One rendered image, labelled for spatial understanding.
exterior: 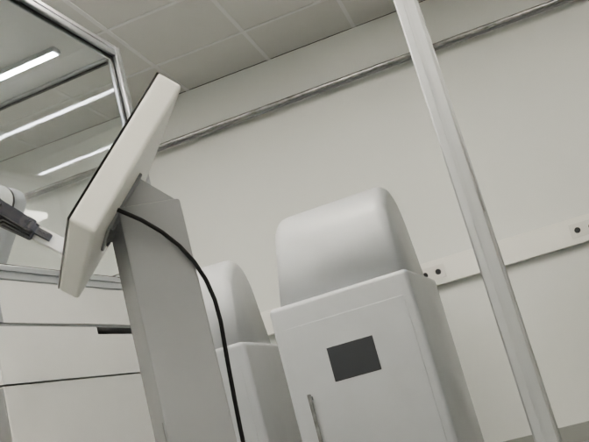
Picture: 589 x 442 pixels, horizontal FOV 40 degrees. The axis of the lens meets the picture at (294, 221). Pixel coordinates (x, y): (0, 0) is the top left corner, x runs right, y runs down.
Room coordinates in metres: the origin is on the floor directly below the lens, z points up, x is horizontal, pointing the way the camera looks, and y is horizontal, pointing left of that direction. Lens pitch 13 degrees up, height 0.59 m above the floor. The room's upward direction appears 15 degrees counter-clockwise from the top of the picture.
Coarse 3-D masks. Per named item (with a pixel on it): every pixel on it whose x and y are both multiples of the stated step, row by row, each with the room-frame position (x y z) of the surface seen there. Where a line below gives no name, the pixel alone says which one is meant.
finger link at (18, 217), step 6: (0, 204) 1.50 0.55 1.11; (6, 204) 1.50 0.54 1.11; (0, 210) 1.50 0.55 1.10; (6, 210) 1.50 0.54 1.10; (12, 210) 1.51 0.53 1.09; (18, 210) 1.52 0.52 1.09; (6, 216) 1.50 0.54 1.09; (12, 216) 1.51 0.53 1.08; (18, 216) 1.52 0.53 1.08; (24, 216) 1.52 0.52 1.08; (18, 222) 1.52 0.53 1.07; (24, 222) 1.52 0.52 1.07; (24, 228) 1.53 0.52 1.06; (30, 228) 1.53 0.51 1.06
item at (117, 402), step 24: (24, 384) 1.87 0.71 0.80; (48, 384) 1.95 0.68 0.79; (72, 384) 2.04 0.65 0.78; (96, 384) 2.15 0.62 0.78; (120, 384) 2.26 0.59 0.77; (0, 408) 1.80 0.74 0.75; (24, 408) 1.85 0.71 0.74; (48, 408) 1.93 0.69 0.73; (72, 408) 2.02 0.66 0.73; (96, 408) 2.12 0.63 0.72; (120, 408) 2.23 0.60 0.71; (144, 408) 2.35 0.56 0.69; (0, 432) 1.80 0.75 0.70; (24, 432) 1.83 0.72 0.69; (48, 432) 1.92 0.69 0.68; (72, 432) 2.00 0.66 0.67; (96, 432) 2.10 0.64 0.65; (120, 432) 2.21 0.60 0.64; (144, 432) 2.32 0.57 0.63
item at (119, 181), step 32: (160, 96) 1.29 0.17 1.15; (128, 128) 1.27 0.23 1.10; (160, 128) 1.36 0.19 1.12; (128, 160) 1.26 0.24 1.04; (96, 192) 1.24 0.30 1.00; (128, 192) 1.44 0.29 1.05; (160, 192) 1.47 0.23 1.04; (96, 224) 1.24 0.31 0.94; (64, 256) 1.44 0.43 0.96; (96, 256) 1.56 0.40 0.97; (64, 288) 1.67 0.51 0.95
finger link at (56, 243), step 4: (44, 228) 1.57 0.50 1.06; (52, 232) 1.57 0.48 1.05; (36, 236) 1.56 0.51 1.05; (56, 236) 1.57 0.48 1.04; (40, 240) 1.56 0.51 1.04; (44, 240) 1.56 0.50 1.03; (52, 240) 1.57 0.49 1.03; (56, 240) 1.57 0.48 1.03; (60, 240) 1.58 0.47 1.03; (44, 244) 1.57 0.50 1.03; (48, 244) 1.57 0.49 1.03; (52, 244) 1.57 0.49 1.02; (56, 244) 1.57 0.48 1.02; (60, 244) 1.58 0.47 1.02; (52, 248) 1.57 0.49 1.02; (56, 248) 1.57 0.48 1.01; (60, 248) 1.57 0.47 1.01; (60, 252) 1.58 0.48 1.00
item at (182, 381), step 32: (128, 224) 1.43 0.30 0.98; (160, 224) 1.45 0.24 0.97; (128, 256) 1.43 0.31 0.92; (160, 256) 1.45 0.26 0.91; (192, 256) 1.47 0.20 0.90; (128, 288) 1.50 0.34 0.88; (160, 288) 1.44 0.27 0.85; (192, 288) 1.46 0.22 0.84; (160, 320) 1.44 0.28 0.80; (192, 320) 1.46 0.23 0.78; (160, 352) 1.43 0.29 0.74; (192, 352) 1.46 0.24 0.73; (160, 384) 1.43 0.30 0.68; (192, 384) 1.45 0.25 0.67; (160, 416) 1.45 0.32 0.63; (192, 416) 1.45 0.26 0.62; (224, 416) 1.47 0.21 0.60
